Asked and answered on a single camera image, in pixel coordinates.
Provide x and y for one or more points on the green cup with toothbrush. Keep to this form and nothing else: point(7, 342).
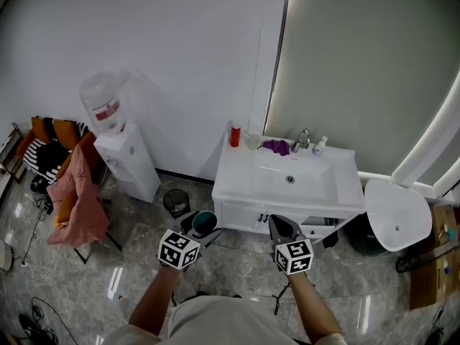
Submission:
point(252, 141)

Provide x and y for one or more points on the white water dispenser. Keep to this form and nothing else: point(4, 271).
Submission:
point(131, 160)

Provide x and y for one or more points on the white soap dispenser bottle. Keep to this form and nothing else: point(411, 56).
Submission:
point(319, 146)

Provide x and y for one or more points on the wooden side shelf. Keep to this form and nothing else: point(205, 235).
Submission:
point(10, 149)

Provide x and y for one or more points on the dark green bin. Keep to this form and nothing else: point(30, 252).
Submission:
point(363, 235)

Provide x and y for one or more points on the white sink counter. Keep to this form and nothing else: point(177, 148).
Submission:
point(233, 171)

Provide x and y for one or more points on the chrome faucet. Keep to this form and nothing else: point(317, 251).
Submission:
point(301, 141)

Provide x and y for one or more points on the pink garment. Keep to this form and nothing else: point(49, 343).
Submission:
point(81, 207)

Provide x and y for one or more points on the chair with orange cushions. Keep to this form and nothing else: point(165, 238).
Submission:
point(54, 149)

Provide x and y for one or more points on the person's right forearm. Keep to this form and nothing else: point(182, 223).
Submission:
point(312, 307)

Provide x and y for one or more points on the white sink cabinet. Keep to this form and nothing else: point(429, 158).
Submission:
point(240, 217)

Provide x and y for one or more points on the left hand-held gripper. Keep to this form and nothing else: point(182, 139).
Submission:
point(178, 250)

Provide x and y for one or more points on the striped black white cloth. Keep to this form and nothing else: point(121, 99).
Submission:
point(41, 156)

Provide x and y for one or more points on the sink drain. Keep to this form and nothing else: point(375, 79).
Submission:
point(290, 179)

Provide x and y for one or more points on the white power strip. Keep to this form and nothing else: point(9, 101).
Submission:
point(24, 263)

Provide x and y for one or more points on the black mesh wastebasket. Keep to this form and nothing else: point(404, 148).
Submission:
point(176, 201)

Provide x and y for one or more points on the lit white mirror frame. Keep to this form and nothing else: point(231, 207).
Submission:
point(424, 149)

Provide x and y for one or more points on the red canister white cap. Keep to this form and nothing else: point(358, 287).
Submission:
point(235, 134)

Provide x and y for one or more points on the teal cup item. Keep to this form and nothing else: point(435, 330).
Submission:
point(204, 223)

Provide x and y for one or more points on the person's white shirt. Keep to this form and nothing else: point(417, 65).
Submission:
point(223, 322)

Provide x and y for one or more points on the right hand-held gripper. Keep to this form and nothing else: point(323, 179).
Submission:
point(293, 255)

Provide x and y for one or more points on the clear water bottle red label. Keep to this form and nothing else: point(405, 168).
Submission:
point(102, 99)

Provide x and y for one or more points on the brown cardboard box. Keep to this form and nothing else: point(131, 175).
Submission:
point(436, 257)

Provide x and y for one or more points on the person's left forearm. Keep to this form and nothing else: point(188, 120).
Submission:
point(154, 300)

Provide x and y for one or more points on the purple cloth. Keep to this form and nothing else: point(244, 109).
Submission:
point(277, 146)

